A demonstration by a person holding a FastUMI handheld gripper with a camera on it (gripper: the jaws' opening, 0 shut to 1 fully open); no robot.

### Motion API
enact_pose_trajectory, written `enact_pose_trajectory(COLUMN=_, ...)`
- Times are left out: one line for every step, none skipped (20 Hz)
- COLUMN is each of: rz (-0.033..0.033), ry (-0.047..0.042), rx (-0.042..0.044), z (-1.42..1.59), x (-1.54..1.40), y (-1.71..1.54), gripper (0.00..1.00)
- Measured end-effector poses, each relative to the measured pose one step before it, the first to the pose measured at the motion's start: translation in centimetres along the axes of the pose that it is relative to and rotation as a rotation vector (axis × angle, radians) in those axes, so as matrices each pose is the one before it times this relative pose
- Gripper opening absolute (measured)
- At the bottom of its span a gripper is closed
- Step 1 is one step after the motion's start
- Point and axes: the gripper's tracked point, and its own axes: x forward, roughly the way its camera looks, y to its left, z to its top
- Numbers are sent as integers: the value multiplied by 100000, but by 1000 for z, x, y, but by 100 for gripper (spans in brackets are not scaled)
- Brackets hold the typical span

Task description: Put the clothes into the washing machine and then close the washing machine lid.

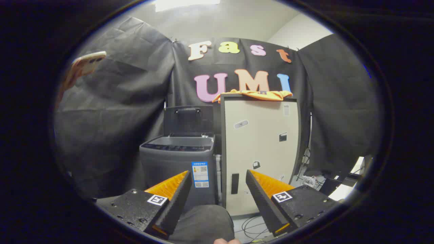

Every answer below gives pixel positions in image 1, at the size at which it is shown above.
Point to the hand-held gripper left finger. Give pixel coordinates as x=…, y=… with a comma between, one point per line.
x=176, y=203

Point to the person's leg in dark trousers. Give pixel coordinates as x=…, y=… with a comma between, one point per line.
x=203, y=223

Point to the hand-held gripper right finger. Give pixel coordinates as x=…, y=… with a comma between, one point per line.
x=262, y=203

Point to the beige cabinet with dark frame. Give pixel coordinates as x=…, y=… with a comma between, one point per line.
x=261, y=142

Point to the black backdrop cloth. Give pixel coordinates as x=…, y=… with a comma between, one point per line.
x=118, y=118

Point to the white desk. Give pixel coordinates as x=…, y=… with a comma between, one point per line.
x=352, y=183

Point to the orange button shirt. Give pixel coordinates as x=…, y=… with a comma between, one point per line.
x=261, y=95

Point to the grey washing machine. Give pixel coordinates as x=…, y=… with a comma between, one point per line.
x=169, y=162

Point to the smartphone in pale case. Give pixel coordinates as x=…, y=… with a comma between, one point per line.
x=90, y=62

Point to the white drain pipe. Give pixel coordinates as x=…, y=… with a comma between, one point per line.
x=218, y=176

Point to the black box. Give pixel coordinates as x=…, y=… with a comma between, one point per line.
x=330, y=186

